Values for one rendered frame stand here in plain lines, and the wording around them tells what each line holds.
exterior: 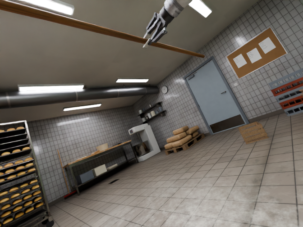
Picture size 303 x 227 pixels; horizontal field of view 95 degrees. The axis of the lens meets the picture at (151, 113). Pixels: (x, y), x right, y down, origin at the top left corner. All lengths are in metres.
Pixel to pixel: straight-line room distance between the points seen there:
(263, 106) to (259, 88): 0.48
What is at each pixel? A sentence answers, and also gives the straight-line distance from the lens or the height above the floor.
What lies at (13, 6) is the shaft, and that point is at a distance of 0.69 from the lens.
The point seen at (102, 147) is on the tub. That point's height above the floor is 1.02.
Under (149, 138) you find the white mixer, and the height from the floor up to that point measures 0.65.
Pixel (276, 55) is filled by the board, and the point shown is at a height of 1.26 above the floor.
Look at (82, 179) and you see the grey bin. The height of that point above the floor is 0.32.
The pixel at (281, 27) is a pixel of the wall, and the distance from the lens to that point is 4.57.
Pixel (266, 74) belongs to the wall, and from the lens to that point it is 4.44.
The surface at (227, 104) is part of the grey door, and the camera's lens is 4.59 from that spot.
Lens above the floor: 0.65
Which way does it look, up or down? 9 degrees up
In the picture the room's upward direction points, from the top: 23 degrees counter-clockwise
